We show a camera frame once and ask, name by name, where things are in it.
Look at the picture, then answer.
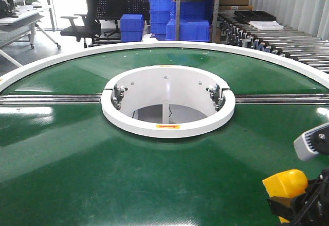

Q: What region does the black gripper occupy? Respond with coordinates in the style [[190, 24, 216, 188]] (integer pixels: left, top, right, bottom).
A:
[[267, 168, 328, 225]]

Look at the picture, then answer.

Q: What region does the yellow studded toy brick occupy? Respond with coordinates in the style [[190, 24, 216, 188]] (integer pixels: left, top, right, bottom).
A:
[[262, 168, 308, 223]]

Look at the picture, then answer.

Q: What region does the white outer conveyor rim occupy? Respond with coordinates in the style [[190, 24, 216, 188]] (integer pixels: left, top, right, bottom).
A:
[[1, 42, 328, 95]]

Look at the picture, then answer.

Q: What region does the metal roller conveyor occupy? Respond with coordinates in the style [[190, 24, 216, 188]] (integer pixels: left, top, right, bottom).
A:
[[217, 10, 328, 73]]

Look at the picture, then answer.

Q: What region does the black tray on conveyor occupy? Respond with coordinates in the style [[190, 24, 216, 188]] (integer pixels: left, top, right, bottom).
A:
[[234, 10, 276, 22]]

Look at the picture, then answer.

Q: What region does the blue crate front right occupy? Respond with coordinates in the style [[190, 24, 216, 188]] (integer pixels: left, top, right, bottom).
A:
[[166, 19, 210, 42]]

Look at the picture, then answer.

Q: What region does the blue crate stack middle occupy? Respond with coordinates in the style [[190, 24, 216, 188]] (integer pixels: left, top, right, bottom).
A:
[[149, 0, 173, 41]]

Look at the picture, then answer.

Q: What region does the blue crate stack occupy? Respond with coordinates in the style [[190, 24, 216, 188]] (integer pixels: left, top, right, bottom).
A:
[[149, 0, 173, 41], [120, 14, 144, 43]]

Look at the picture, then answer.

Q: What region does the blue crate stack left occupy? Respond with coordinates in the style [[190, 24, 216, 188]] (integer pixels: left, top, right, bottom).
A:
[[120, 14, 144, 43]]

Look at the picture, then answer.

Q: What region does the black office chair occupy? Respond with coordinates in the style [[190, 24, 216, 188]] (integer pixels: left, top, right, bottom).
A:
[[60, 0, 101, 48]]

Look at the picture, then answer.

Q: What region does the white workbench table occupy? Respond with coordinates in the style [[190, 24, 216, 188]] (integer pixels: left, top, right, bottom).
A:
[[0, 0, 62, 67]]

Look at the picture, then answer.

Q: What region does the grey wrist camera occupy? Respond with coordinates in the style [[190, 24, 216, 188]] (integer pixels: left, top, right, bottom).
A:
[[294, 123, 328, 161]]

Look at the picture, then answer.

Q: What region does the white inner conveyor ring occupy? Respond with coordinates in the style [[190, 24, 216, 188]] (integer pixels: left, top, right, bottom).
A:
[[101, 65, 236, 139]]

